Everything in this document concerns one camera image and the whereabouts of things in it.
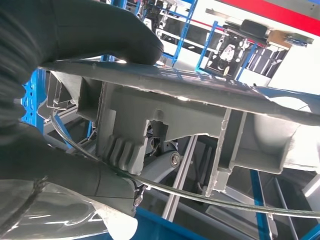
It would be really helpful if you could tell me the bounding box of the blue metal shelf rack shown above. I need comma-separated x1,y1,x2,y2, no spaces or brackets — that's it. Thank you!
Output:
21,67,320,240

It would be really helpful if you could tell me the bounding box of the blue storage rack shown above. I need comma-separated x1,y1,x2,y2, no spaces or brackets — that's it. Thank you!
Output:
195,19,292,82
109,0,201,67

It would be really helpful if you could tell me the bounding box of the silver metal bar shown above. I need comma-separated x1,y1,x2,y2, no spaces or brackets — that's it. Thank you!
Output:
162,135,198,223

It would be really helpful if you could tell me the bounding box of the red barrier band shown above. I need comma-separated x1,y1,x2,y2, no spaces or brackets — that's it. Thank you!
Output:
220,0,320,37

